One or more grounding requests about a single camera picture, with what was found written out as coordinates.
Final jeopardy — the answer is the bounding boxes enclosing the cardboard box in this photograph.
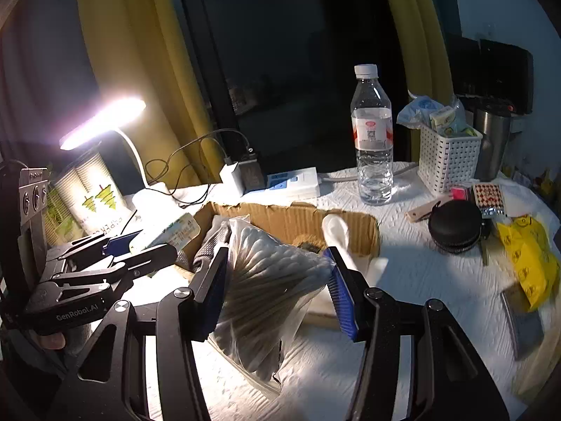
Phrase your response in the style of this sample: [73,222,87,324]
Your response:
[175,201,381,329]

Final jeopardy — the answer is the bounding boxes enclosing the white desk lamp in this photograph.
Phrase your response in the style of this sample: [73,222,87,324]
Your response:
[59,96,194,238]

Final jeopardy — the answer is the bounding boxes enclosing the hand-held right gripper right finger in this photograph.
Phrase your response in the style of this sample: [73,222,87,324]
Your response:
[326,246,511,421]

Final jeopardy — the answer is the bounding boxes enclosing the white textured table cover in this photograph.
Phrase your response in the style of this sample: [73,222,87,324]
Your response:
[88,162,561,421]

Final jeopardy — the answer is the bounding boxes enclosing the white power strip cord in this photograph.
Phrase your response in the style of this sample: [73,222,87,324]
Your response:
[320,162,419,185]

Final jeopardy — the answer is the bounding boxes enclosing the white power strip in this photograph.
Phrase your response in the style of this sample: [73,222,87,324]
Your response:
[266,167,322,200]

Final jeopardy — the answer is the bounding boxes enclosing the yellow-green sachets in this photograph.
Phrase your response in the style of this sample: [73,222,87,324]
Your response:
[430,105,478,136]

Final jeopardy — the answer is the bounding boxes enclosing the yellow curtain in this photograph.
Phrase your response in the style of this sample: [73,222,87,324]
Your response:
[374,0,454,163]
[76,0,229,194]

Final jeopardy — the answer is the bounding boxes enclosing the bag of cotton swabs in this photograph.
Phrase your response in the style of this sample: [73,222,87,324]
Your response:
[206,215,338,395]

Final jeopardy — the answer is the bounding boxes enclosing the white sock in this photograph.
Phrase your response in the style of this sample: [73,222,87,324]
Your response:
[320,215,390,286]

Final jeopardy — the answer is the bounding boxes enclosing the black charger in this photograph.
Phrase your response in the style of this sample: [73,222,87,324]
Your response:
[239,149,266,191]

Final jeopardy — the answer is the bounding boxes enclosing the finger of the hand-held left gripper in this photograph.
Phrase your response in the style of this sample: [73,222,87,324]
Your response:
[37,245,178,303]
[59,229,145,261]

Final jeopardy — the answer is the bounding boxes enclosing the steel thermos cup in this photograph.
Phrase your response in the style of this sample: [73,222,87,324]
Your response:
[473,104,513,182]

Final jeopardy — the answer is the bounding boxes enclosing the white packet with green label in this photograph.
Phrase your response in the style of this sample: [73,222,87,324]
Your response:
[129,213,201,257]

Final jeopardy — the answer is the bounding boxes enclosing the blue plastic packet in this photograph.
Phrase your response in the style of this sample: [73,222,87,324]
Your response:
[397,95,443,130]

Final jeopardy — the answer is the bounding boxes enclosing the black round zip case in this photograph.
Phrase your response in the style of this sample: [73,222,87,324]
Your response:
[427,199,485,255]

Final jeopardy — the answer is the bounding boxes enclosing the black charger cable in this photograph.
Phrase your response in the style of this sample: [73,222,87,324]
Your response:
[144,128,252,207]

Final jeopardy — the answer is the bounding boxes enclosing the beige clip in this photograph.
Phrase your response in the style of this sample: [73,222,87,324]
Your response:
[405,197,452,224]

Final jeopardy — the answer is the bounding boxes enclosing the green paper cup pack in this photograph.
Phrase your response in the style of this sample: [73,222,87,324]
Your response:
[44,188,82,246]

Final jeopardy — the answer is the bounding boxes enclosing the white tree-print paper cup pack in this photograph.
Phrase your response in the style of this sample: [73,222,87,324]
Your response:
[53,151,132,235]

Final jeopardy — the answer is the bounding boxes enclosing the white charger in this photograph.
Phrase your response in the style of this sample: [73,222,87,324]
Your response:
[219,160,246,198]

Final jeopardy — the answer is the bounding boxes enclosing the clear water bottle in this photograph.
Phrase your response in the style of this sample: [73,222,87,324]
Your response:
[350,64,394,206]

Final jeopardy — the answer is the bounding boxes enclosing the checkered card box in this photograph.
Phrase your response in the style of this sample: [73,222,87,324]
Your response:
[471,182,507,218]

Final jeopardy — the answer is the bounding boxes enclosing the white plastic basket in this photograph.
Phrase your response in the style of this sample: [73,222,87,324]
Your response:
[418,122,483,197]

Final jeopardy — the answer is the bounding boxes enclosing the person's left hand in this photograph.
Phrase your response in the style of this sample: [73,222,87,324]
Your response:
[37,331,67,352]

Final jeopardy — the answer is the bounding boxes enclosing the black monitor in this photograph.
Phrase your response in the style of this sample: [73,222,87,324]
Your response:
[447,35,535,115]

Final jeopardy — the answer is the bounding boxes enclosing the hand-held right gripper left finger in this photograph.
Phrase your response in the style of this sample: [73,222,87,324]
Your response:
[44,246,231,421]

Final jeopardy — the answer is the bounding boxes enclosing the yellow plastic bag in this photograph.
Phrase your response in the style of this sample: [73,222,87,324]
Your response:
[495,214,561,312]

